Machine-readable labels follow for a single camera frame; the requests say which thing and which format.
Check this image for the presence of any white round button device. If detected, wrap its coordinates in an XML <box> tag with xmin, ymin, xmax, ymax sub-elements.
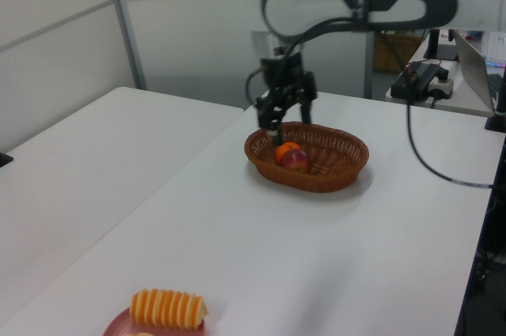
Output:
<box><xmin>428</xmin><ymin>69</ymin><xmax>454</xmax><ymax>100</ymax></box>

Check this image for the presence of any cardboard box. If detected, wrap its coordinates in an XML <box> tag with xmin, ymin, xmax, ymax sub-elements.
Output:
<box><xmin>373</xmin><ymin>32</ymin><xmax>423</xmax><ymax>74</ymax></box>

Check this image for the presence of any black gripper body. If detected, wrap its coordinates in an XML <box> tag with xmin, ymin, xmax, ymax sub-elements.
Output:
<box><xmin>259</xmin><ymin>53</ymin><xmax>305</xmax><ymax>94</ymax></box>

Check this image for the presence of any grey monitor stand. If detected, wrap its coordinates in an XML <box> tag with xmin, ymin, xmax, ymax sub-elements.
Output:
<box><xmin>421</xmin><ymin>29</ymin><xmax>462</xmax><ymax>62</ymax></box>

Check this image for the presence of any brown woven basket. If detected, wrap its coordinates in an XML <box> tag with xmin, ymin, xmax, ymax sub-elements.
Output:
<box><xmin>244</xmin><ymin>121</ymin><xmax>371</xmax><ymax>194</ymax></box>

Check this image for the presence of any red toy apple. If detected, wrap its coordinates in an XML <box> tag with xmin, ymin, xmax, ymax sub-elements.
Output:
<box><xmin>279</xmin><ymin>149</ymin><xmax>312</xmax><ymax>174</ymax></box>

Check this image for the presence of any black stand post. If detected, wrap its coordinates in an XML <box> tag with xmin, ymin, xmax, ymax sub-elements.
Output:
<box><xmin>484</xmin><ymin>66</ymin><xmax>506</xmax><ymax>132</ymax></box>

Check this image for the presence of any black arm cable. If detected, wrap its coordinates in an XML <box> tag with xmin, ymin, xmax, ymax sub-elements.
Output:
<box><xmin>244</xmin><ymin>15</ymin><xmax>495</xmax><ymax>191</ymax></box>

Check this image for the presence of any grey partition post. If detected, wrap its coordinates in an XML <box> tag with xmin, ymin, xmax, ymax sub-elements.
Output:
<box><xmin>103</xmin><ymin>0</ymin><xmax>148</xmax><ymax>91</ymax></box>

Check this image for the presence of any orange toy tangerine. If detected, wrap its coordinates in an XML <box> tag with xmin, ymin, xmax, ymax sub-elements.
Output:
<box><xmin>275</xmin><ymin>141</ymin><xmax>302</xmax><ymax>165</ymax></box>

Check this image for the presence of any pink plate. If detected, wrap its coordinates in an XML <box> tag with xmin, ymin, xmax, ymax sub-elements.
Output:
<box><xmin>103</xmin><ymin>306</ymin><xmax>206</xmax><ymax>336</ymax></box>

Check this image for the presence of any striped toy bread roll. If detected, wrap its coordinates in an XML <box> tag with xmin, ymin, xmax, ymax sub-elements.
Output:
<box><xmin>129</xmin><ymin>288</ymin><xmax>210</xmax><ymax>330</ymax></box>

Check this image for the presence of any black power box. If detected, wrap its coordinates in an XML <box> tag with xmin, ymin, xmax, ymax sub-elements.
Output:
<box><xmin>390</xmin><ymin>62</ymin><xmax>442</xmax><ymax>100</ymax></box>

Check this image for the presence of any silver laptop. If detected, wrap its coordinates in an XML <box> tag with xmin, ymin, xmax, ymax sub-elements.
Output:
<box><xmin>451</xmin><ymin>29</ymin><xmax>506</xmax><ymax>112</ymax></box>

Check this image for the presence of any grey metal pole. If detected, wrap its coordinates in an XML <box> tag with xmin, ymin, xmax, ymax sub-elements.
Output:
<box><xmin>364</xmin><ymin>0</ymin><xmax>380</xmax><ymax>100</ymax></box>

